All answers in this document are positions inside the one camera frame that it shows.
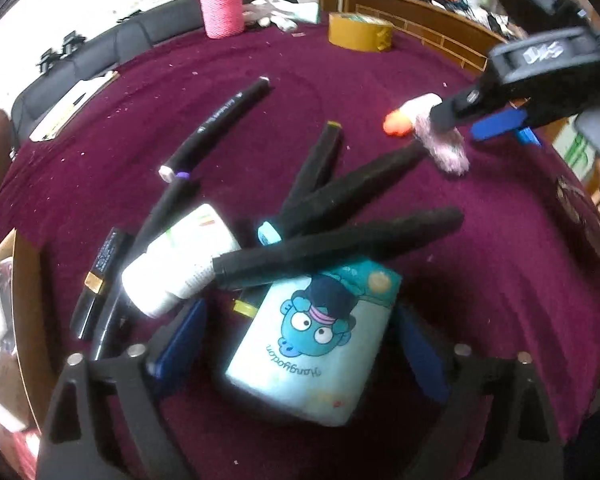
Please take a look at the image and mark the white plastic bottle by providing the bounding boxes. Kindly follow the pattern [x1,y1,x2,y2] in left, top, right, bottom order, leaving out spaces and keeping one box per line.
[121,203,241,318]

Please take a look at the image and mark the cardboard box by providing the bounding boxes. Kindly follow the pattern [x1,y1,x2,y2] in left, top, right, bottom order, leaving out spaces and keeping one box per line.
[0,230,46,461]

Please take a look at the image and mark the white paper sheets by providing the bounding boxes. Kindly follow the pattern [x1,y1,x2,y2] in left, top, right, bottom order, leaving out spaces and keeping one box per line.
[29,71,121,142]

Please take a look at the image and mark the black marker with purple caps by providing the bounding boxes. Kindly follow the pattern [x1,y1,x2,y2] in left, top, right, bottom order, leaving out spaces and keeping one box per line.
[130,170,201,261]

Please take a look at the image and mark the wooden cabinet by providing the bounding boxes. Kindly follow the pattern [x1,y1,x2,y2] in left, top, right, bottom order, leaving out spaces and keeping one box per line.
[342,0,511,71]

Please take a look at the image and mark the black marker with grey caps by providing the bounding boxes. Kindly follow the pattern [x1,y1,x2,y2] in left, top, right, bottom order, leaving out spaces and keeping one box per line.
[158,76,272,183]

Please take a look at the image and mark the black leather sofa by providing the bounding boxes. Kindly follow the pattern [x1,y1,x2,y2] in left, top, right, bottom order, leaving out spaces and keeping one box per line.
[10,0,203,136]

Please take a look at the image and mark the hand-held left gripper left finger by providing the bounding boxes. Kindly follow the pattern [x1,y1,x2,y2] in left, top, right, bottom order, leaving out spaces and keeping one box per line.
[35,297,208,480]

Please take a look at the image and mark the white and green box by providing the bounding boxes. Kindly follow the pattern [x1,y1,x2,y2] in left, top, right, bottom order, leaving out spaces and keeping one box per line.
[552,115,600,191]

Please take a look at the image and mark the maroon tablecloth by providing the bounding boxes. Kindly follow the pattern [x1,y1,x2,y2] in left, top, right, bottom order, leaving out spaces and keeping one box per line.
[0,25,600,480]

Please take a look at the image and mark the light blue cartoon tissue pack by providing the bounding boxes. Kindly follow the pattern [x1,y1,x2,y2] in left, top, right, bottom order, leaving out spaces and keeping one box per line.
[224,257,403,427]

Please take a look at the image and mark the black marker with blue caps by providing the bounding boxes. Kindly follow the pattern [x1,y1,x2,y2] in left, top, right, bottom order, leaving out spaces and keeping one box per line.
[256,142,428,247]

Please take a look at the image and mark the black and gold lipstick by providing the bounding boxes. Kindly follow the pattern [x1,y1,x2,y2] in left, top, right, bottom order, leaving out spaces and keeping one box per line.
[71,227,133,338]

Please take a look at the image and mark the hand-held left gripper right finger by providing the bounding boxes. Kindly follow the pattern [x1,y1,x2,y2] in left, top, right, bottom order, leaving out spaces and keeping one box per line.
[395,305,566,480]

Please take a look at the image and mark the clear round plastic piece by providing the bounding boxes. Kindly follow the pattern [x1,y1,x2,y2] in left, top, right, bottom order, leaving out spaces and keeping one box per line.
[555,175,600,261]

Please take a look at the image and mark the white cloth gloves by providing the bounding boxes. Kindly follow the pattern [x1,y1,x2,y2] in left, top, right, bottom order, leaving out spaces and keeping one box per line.
[242,0,321,31]

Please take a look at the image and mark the pink knitted sleeve bottle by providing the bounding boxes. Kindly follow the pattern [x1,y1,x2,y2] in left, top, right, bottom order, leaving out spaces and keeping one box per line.
[196,0,245,39]

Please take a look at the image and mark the thick all black marker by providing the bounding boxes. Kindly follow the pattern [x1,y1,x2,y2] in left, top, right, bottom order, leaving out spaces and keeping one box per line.
[212,207,465,291]

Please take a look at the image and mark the small black clamp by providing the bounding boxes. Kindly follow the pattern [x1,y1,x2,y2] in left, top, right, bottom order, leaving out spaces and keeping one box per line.
[37,47,62,72]
[61,32,87,57]

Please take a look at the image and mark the yellow tape roll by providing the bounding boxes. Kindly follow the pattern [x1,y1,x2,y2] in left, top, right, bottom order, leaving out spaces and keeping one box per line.
[328,11,393,53]

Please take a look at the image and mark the black marker with olive cap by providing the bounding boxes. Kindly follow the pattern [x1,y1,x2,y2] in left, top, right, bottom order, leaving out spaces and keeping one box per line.
[280,120,343,216]

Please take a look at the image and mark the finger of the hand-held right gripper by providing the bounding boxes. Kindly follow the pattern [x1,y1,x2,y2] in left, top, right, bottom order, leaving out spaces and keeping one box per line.
[430,85,516,130]
[470,110,531,142]

